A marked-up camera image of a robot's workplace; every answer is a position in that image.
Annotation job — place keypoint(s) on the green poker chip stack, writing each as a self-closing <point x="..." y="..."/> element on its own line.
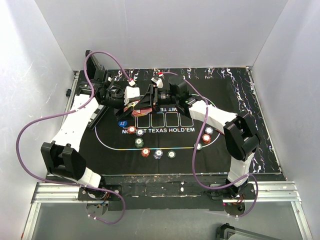
<point x="171" y="154"/>

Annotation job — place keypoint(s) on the blue chips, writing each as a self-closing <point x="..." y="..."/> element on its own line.
<point x="140" y="132"/>
<point x="209" y="130"/>

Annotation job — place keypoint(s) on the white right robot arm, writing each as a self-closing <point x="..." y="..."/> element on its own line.
<point x="241" y="136"/>

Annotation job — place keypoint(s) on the black white chess board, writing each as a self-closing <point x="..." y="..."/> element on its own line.
<point x="96" y="116"/>

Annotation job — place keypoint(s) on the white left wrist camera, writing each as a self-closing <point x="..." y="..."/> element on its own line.
<point x="131" y="94"/>

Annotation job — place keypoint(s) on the black poker felt mat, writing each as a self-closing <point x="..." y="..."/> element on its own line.
<point x="110" y="150"/>

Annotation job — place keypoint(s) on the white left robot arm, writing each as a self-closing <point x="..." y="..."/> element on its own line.
<point x="61" y="156"/>

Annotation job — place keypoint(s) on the black case bottom right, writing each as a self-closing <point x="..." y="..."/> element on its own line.
<point x="229" y="232"/>

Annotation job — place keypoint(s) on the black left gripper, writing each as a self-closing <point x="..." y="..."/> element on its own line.
<point x="120" y="113"/>

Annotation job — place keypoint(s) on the red playing card box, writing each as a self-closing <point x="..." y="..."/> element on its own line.
<point x="133" y="111"/>

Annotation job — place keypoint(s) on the red poker chip stack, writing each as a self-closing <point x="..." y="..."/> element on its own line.
<point x="145" y="152"/>

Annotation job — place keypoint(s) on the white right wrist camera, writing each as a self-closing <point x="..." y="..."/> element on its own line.
<point x="158" y="81"/>

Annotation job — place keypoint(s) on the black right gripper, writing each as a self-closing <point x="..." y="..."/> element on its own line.
<point x="147" y="100"/>

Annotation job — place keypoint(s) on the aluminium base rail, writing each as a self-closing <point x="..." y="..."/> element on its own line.
<point x="165" y="207"/>

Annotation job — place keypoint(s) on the blue small blind button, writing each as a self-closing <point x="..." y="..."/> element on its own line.
<point x="123" y="123"/>

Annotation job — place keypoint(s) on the blue poker chip stack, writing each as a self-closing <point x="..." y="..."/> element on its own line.
<point x="158" y="154"/>

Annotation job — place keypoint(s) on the black chess board lid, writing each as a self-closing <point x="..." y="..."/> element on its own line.
<point x="95" y="69"/>

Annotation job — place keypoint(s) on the red chips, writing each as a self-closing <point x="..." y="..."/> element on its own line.
<point x="206" y="138"/>
<point x="131" y="129"/>

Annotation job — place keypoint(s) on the green chips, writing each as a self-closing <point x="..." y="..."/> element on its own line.
<point x="139" y="143"/>
<point x="198" y="146"/>

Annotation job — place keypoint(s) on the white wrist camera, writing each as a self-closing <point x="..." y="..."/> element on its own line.
<point x="131" y="94"/>
<point x="158" y="81"/>

